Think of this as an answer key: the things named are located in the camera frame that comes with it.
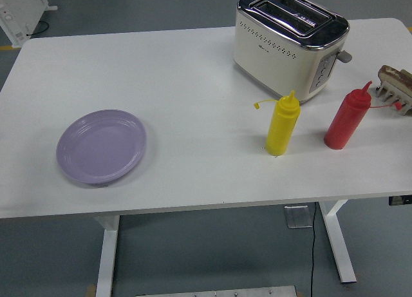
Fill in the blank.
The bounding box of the purple round plate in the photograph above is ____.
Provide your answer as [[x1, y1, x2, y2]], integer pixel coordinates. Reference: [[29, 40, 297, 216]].
[[56, 109, 148, 186]]

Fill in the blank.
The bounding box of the cream and chrome toaster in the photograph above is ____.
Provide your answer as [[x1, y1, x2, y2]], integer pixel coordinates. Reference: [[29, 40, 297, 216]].
[[233, 0, 353, 104]]

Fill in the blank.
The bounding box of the brown-crusted bread slice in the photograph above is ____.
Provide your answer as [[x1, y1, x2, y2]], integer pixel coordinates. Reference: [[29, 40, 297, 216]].
[[377, 64, 412, 92]]

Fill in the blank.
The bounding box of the metal floor plate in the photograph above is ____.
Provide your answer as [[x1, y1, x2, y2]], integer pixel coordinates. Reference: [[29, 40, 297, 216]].
[[283, 205, 314, 229]]

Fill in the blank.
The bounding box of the yellow squeeze bottle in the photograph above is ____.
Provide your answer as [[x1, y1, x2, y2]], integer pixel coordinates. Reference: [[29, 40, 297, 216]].
[[253, 90, 301, 157]]

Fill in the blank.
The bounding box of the red squeeze bottle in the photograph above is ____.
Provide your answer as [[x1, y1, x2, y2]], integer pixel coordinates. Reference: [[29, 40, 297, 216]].
[[323, 81, 405, 150]]

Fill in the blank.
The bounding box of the white table leg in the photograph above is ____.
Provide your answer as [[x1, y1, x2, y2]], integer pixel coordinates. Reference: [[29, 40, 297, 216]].
[[319, 200, 357, 283], [93, 215, 120, 297]]

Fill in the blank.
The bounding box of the black table control box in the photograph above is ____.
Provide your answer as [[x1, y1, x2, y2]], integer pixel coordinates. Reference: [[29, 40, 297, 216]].
[[388, 196, 412, 207]]

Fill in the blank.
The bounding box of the metal toast rack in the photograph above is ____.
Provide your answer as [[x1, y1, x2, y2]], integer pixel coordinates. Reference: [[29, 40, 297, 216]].
[[375, 81, 412, 117]]

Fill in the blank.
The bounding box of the white appliance cabinet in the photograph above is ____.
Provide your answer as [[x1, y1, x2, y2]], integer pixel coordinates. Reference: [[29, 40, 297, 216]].
[[0, 0, 59, 48]]

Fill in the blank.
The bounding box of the thin black floor cable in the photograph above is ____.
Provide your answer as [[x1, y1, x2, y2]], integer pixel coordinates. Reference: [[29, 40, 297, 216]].
[[309, 203, 318, 297]]

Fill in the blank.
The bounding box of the grey metal base plate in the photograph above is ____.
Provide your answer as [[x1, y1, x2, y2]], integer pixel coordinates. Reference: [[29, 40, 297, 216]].
[[135, 285, 297, 297]]

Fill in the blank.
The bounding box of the black appliance power cable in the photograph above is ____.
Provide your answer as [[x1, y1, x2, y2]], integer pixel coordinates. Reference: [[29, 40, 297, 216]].
[[27, 19, 50, 37]]

